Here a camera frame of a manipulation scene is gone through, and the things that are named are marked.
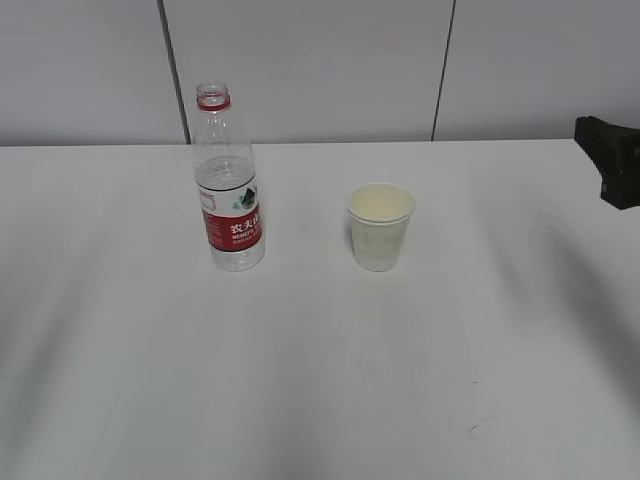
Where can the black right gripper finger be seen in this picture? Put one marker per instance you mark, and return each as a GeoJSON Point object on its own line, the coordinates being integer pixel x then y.
{"type": "Point", "coordinates": [614, 151]}

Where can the white paper cup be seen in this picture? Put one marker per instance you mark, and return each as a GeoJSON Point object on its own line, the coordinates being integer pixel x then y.
{"type": "Point", "coordinates": [379, 217]}

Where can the clear water bottle red label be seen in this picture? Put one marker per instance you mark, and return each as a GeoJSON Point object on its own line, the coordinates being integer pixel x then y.
{"type": "Point", "coordinates": [225, 176]}

